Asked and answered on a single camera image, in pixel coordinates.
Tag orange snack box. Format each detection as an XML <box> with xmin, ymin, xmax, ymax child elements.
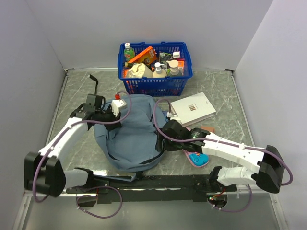
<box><xmin>128</xmin><ymin>46</ymin><xmax>157</xmax><ymax>65</ymax></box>

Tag blue plastic shopping basket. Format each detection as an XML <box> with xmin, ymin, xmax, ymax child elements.
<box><xmin>118</xmin><ymin>42</ymin><xmax>193</xmax><ymax>97</ymax></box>

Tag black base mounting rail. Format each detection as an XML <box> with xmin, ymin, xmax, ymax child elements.
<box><xmin>66</xmin><ymin>174</ymin><xmax>237</xmax><ymax>204</ymax></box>

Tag orange box in basket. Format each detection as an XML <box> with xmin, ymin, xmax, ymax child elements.
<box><xmin>178</xmin><ymin>60</ymin><xmax>185</xmax><ymax>74</ymax></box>

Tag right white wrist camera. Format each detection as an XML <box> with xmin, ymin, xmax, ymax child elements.
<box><xmin>166</xmin><ymin>112</ymin><xmax>181</xmax><ymax>122</ymax></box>

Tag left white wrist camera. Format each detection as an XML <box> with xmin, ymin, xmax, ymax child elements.
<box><xmin>111</xmin><ymin>93</ymin><xmax>127</xmax><ymax>117</ymax></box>

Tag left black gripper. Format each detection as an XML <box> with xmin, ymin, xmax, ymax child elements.
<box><xmin>95</xmin><ymin>105</ymin><xmax>122</xmax><ymax>132</ymax></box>

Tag small white barcode box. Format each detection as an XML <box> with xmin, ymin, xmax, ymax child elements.
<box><xmin>173</xmin><ymin>51</ymin><xmax>180</xmax><ymax>58</ymax></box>

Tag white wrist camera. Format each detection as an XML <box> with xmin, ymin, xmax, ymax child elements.
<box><xmin>111</xmin><ymin>93</ymin><xmax>127</xmax><ymax>117</ymax></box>
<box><xmin>166</xmin><ymin>112</ymin><xmax>181</xmax><ymax>122</ymax></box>

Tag black green product box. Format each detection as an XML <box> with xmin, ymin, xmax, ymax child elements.
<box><xmin>159</xmin><ymin>51</ymin><xmax>173</xmax><ymax>64</ymax></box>

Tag beige crumpled paper bag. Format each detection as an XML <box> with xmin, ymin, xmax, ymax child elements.
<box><xmin>125</xmin><ymin>63</ymin><xmax>153</xmax><ymax>78</ymax></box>

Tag grey pump bottle beige cap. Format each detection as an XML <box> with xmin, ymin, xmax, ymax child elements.
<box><xmin>167</xmin><ymin>60</ymin><xmax>183</xmax><ymax>77</ymax></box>

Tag white notebook with barcode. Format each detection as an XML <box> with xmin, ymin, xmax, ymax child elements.
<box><xmin>171</xmin><ymin>92</ymin><xmax>216</xmax><ymax>127</ymax></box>

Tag green drink bottle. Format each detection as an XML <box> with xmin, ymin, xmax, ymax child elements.
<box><xmin>124</xmin><ymin>43</ymin><xmax>135</xmax><ymax>62</ymax></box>

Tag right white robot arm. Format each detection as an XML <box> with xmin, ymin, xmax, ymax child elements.
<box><xmin>156</xmin><ymin>120</ymin><xmax>285</xmax><ymax>194</ymax></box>

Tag blue grey backpack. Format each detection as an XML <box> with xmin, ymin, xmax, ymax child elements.
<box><xmin>94</xmin><ymin>94</ymin><xmax>166</xmax><ymax>178</ymax></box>

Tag pink cat pencil case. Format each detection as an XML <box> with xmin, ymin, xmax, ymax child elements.
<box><xmin>183</xmin><ymin>128</ymin><xmax>210</xmax><ymax>168</ymax></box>

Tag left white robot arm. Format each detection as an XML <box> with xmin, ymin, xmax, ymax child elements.
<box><xmin>24</xmin><ymin>94</ymin><xmax>127</xmax><ymax>197</ymax></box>

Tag beige pump bottle white cap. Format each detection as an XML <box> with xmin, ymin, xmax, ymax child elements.
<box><xmin>153</xmin><ymin>62</ymin><xmax>167</xmax><ymax>78</ymax></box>

